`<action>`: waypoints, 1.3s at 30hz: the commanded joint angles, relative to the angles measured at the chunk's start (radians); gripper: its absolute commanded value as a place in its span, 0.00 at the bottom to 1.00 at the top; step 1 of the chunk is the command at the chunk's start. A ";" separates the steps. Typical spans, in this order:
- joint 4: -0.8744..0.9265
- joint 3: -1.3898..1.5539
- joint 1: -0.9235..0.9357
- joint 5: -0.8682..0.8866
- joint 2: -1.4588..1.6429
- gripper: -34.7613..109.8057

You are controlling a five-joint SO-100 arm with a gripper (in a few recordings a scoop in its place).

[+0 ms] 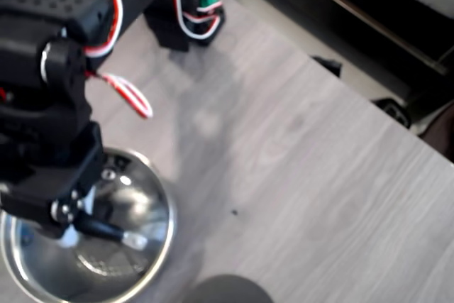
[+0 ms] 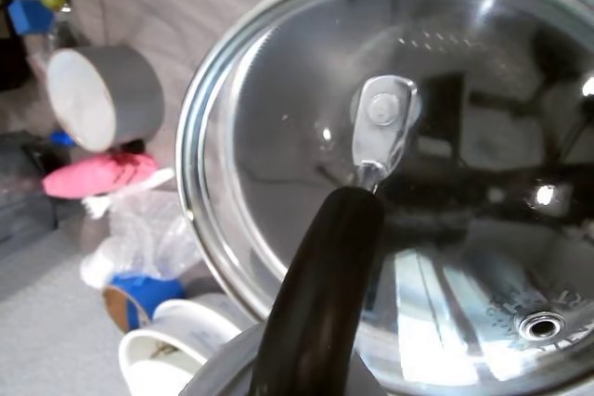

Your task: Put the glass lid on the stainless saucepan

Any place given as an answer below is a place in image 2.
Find white mug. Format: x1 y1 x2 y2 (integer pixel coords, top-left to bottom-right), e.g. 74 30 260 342
118 298 242 396

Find grey cylinder with white end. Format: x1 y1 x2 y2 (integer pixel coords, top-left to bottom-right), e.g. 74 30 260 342
45 43 167 154

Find dark grey box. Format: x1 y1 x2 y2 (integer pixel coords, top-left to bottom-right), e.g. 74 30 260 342
0 131 59 244

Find black box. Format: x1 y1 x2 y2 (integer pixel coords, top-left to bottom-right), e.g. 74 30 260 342
0 0 32 91

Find blue cube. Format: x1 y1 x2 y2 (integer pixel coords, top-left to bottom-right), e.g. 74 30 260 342
6 0 56 35

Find pale-tipped gripper finger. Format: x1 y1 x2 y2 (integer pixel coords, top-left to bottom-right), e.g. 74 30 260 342
183 325 264 396

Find pink flat object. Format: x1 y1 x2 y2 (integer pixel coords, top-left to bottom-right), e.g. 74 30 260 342
42 152 159 198

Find white plastic utensil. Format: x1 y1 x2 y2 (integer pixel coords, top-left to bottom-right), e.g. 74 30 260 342
82 167 176 221

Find clear plastic bag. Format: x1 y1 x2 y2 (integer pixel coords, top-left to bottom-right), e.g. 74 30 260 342
81 191 205 290

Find glass lid with black handle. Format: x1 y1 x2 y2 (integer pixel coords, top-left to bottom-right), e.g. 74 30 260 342
175 0 594 396

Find blue tape roll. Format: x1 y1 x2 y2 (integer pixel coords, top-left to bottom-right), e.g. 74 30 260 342
101 273 187 335

